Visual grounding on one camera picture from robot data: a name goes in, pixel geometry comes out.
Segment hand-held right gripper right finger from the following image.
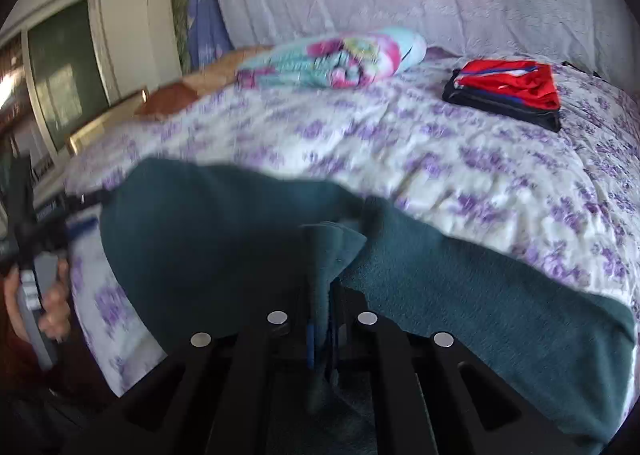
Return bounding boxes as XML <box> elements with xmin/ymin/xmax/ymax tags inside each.
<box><xmin>327</xmin><ymin>280</ymin><xmax>587</xmax><ymax>455</ymax></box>

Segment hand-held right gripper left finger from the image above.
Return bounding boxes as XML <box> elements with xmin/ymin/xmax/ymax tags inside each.
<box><xmin>60</xmin><ymin>230</ymin><xmax>332</xmax><ymax>455</ymax></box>

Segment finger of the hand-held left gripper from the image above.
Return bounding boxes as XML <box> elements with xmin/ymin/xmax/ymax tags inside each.
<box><xmin>62</xmin><ymin>190</ymin><xmax>111</xmax><ymax>212</ymax></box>
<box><xmin>65</xmin><ymin>215</ymin><xmax>101</xmax><ymax>239</ymax></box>

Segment teal fleece pants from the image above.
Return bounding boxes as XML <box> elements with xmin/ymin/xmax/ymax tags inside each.
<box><xmin>100</xmin><ymin>158</ymin><xmax>637</xmax><ymax>455</ymax></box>

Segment person's left hand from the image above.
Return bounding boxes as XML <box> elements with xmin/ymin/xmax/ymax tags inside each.
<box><xmin>39</xmin><ymin>259</ymin><xmax>72</xmax><ymax>343</ymax></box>

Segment orange brown pillow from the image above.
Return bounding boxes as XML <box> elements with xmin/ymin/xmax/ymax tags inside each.
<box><xmin>135</xmin><ymin>45</ymin><xmax>271</xmax><ymax>122</ymax></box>

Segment white framed glass door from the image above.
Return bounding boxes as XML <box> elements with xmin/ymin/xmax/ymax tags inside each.
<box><xmin>20</xmin><ymin>0</ymin><xmax>117</xmax><ymax>157</ymax></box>

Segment purple floral bed sheet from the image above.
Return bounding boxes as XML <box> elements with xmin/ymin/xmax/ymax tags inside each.
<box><xmin>65</xmin><ymin>48</ymin><xmax>640</xmax><ymax>397</ymax></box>

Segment hanging blue cloth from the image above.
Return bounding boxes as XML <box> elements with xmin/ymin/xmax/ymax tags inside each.
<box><xmin>181</xmin><ymin>0</ymin><xmax>234</xmax><ymax>72</ymax></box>

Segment folded turquoise pink floral blanket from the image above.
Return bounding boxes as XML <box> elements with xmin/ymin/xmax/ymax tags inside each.
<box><xmin>235</xmin><ymin>26</ymin><xmax>429</xmax><ymax>92</ymax></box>

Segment red and black folded clothes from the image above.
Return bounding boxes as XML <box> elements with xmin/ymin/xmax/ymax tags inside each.
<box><xmin>441</xmin><ymin>69</ymin><xmax>564</xmax><ymax>134</ymax></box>

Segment folded red garment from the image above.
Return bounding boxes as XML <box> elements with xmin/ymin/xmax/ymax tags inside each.
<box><xmin>457</xmin><ymin>60</ymin><xmax>561</xmax><ymax>111</ymax></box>

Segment wooden bed frame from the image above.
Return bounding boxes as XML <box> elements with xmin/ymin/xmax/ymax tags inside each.
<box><xmin>65</xmin><ymin>88</ymin><xmax>151</xmax><ymax>157</ymax></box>

